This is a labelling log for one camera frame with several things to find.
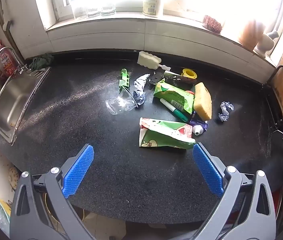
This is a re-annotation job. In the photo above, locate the dark green rag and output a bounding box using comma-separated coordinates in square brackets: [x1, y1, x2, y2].
[29, 53, 54, 70]

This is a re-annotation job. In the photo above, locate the stainless steel sink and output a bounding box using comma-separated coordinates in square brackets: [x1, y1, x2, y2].
[0, 67, 50, 145]

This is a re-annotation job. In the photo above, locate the foil ball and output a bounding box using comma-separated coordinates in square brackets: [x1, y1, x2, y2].
[218, 101, 234, 122]

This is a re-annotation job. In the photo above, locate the orange bottle on sill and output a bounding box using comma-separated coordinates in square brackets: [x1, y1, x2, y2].
[238, 21, 265, 51]

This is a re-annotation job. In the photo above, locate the green and white marker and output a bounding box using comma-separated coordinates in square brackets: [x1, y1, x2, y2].
[160, 98, 189, 123]

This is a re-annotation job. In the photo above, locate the black toy car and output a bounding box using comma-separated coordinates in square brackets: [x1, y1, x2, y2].
[148, 72, 164, 86]

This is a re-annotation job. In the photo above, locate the yellow plastic spool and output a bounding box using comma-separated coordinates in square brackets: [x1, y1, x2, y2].
[182, 68, 197, 79]

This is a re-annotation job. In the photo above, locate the white labelled jar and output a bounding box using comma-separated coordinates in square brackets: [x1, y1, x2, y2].
[142, 0, 160, 17]

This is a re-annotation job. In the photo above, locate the green wet wipes pack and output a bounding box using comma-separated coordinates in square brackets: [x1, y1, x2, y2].
[153, 79, 194, 115]

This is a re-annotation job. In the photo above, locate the floral lid pot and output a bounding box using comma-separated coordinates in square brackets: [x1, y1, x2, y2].
[8, 166, 20, 191]

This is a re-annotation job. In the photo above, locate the green plastic toy piece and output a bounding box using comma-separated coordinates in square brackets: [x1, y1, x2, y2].
[119, 68, 130, 92]

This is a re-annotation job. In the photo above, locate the white sponge brush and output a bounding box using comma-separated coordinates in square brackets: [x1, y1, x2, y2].
[137, 51, 171, 71]

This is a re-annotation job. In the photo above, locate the chrome faucet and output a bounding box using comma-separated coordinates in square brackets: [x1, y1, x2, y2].
[0, 46, 29, 77]

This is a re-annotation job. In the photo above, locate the white ceramic jar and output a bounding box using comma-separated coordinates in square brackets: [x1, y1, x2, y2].
[254, 31, 279, 58]

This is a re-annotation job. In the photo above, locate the blue white wrapper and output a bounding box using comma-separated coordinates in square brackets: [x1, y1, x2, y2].
[133, 74, 150, 106]

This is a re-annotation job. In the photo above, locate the purple tube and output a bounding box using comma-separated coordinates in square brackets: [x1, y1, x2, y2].
[189, 119, 208, 136]

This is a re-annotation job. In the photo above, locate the clear plastic cup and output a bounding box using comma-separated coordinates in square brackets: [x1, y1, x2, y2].
[105, 87, 138, 115]

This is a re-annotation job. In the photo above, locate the yellow sponge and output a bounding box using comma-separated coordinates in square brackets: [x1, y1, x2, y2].
[193, 82, 212, 121]

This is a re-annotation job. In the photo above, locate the teal basin with plastic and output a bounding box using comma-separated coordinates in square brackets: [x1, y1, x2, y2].
[0, 199, 11, 237]

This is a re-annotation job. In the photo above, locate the red dish soap bottle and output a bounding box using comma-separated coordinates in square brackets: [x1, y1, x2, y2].
[0, 40, 17, 77]

